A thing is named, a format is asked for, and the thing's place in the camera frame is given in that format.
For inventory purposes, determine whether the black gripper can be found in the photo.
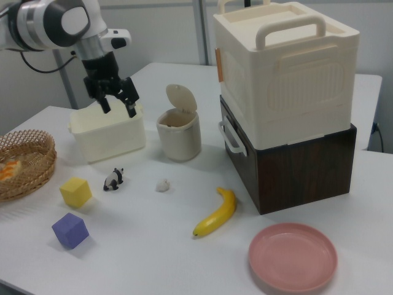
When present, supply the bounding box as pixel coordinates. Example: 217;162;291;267
80;52;141;119

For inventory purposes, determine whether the small beige lidded trash can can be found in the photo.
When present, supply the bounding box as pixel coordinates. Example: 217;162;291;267
155;84;202;163

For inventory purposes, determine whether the cream open plastic storage box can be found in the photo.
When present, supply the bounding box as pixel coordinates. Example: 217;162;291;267
66;103;146;164

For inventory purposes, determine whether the black and white panda figurine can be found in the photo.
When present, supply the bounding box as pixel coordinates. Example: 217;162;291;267
103;167;125;192

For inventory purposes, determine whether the white crumpled paper ball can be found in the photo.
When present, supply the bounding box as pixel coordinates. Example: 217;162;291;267
155;178;171;193

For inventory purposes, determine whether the yellow foam cube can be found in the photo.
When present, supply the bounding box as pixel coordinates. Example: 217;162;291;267
59;176;93;209

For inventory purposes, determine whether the woven wicker basket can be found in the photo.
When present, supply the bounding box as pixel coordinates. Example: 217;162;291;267
0;129;58;203

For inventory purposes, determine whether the orange-topped toy bread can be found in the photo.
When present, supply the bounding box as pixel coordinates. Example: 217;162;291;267
0;159;22;182

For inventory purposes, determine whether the purple foam cube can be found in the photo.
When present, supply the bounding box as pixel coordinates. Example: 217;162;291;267
51;212;90;250

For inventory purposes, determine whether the yellow toy banana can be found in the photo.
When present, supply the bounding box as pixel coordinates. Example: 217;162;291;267
192;186;238;238

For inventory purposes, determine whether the dark brown drawer box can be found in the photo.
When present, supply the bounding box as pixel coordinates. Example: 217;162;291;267
217;93;358;216

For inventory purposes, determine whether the pink plastic plate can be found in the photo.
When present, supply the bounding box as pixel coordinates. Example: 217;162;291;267
247;222;338;293

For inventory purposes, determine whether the thin grey metal post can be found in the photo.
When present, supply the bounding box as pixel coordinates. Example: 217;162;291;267
52;49;78;110

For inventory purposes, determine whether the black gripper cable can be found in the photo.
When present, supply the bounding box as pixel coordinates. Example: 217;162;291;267
20;49;78;74

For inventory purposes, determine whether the cream plastic cabinet with handles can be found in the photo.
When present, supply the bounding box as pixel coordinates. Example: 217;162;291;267
212;0;360;151

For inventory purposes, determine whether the black wall cable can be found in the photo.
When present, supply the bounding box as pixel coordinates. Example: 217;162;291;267
372;122;385;152

